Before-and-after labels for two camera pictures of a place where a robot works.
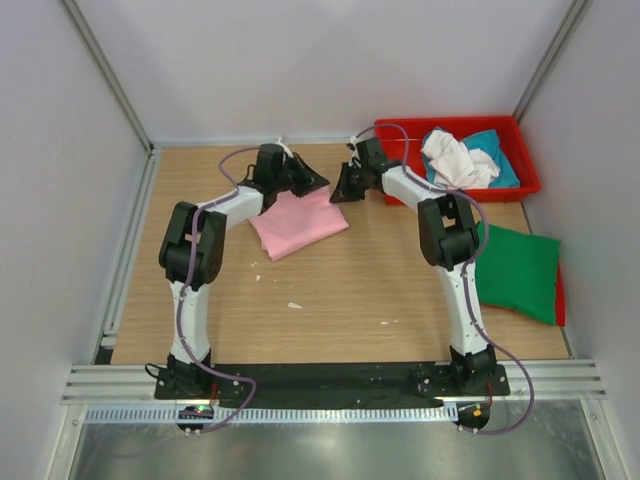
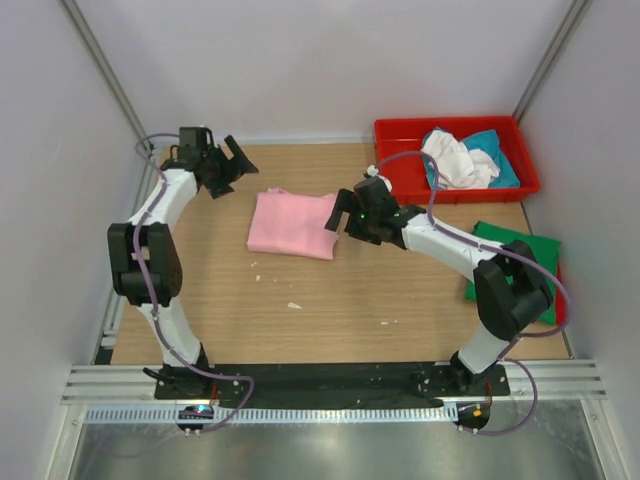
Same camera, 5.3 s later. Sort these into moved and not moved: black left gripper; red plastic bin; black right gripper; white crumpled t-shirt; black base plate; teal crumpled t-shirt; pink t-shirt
Moved: pink t-shirt; black left gripper; black right gripper
Not moved: black base plate; teal crumpled t-shirt; white crumpled t-shirt; red plastic bin
